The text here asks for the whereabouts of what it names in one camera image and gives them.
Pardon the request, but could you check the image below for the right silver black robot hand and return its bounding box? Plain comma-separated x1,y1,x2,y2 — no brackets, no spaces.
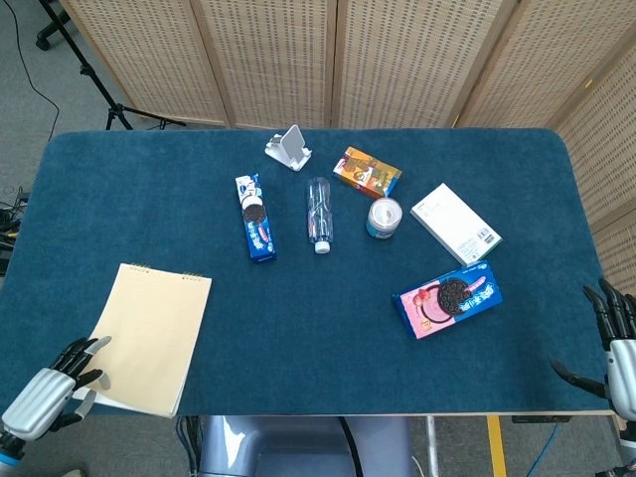
550,277,636,421

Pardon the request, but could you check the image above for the black tripod stand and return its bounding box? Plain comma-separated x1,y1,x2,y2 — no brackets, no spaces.
39,0,188,131

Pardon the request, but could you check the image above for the white folding phone stand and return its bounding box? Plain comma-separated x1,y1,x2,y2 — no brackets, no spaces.
263,123,314,173

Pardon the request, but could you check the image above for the yellow floor tape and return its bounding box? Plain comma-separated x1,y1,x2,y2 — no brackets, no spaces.
486,415,509,477

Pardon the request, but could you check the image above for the clear jar with blue label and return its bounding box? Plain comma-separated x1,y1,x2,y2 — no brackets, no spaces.
366,197,403,241

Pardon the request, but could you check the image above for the blue cable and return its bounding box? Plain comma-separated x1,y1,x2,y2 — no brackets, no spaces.
525,421,572,477

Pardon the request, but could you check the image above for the pink and blue Oreo box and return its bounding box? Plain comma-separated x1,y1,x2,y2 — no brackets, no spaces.
393,259,504,341

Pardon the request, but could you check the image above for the woven rattan screen panel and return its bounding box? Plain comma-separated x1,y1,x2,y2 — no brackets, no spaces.
331,0,521,130
454,0,636,130
191,0,342,130
546,49,636,309
59,0,233,128

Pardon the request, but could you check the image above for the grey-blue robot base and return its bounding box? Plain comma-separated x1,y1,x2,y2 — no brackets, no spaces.
197,415,414,477

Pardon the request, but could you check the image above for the thin black floor cable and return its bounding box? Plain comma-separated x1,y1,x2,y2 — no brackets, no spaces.
8,0,62,143

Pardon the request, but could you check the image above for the blue velvet tablecloth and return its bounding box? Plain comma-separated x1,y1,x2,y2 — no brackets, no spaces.
0,128,612,417

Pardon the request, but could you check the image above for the bundle of black cables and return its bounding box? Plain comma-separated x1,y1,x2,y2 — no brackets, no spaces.
0,186,27,278

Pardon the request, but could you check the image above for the clear plastic water bottle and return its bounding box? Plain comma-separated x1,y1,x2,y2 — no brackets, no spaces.
305,177,335,255

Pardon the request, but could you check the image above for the orange yellow snack box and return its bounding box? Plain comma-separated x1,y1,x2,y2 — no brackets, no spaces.
332,145,403,200

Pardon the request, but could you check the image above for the flat white carton box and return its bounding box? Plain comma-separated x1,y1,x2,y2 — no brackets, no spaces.
409,182,503,266

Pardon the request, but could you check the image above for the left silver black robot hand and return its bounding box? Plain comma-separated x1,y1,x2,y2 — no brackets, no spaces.
0,335,113,443

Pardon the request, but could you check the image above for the beige spiral notepad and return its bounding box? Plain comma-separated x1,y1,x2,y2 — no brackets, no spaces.
74,262,214,419

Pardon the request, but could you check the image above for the white table leg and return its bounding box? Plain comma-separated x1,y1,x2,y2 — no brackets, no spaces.
424,415,440,477

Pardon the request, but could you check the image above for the long blue Oreo box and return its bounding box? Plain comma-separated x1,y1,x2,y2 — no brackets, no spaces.
234,172,278,263

